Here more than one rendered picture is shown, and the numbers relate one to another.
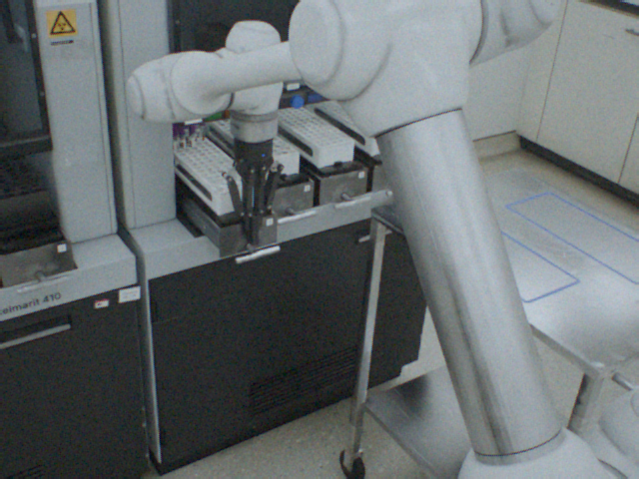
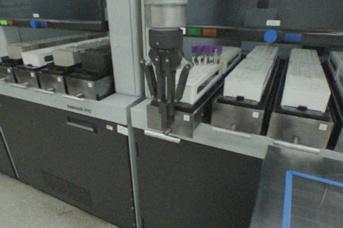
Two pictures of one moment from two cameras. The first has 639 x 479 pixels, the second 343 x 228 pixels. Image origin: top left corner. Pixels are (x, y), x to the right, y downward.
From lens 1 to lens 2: 124 cm
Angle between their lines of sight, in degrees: 53
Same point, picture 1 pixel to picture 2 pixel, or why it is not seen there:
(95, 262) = (107, 102)
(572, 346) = not seen: outside the picture
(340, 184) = (294, 126)
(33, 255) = (79, 83)
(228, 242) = (153, 119)
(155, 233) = not seen: hidden behind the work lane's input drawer
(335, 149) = (303, 93)
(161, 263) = (139, 120)
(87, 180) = (124, 57)
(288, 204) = (235, 120)
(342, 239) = not seen: hidden behind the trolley
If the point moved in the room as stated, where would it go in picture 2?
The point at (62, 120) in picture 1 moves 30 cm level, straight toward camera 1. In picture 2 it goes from (112, 16) to (13, 22)
